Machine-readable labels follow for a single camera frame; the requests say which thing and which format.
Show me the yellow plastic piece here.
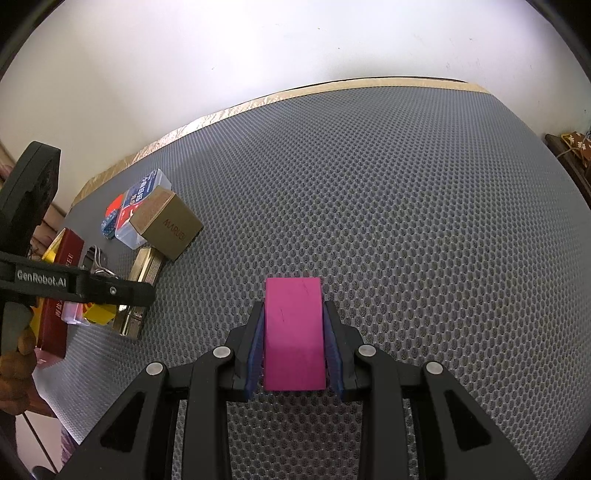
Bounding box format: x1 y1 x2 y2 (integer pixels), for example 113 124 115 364
83 302 117 325

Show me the clear plastic dental floss box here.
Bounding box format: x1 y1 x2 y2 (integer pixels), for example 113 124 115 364
100 168 172 250

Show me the dark red box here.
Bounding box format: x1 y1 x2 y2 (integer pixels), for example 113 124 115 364
36 228 86 360

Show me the dark wooden furniture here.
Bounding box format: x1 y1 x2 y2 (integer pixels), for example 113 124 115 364
543 132 591 205

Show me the pink block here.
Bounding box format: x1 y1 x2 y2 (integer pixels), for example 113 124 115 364
262 277 329 392

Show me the brown cardboard box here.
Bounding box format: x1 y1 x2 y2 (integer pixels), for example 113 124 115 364
129 185 204 262

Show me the floral cloth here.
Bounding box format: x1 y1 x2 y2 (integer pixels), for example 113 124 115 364
560 131 591 168

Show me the black binder clip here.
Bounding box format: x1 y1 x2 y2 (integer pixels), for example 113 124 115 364
82 244 112 278

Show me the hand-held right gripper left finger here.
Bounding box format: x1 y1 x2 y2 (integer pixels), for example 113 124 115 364
55 301 267 480

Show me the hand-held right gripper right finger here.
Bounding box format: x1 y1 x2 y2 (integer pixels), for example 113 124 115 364
323 300 539 480

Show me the gold ribbed metal case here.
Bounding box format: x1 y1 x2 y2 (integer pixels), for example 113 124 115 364
113 246 165 340

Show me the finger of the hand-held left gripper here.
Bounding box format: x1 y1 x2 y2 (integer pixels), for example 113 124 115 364
78 271 156 306

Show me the person's left hand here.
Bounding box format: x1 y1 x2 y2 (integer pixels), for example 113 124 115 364
0 325 38 416

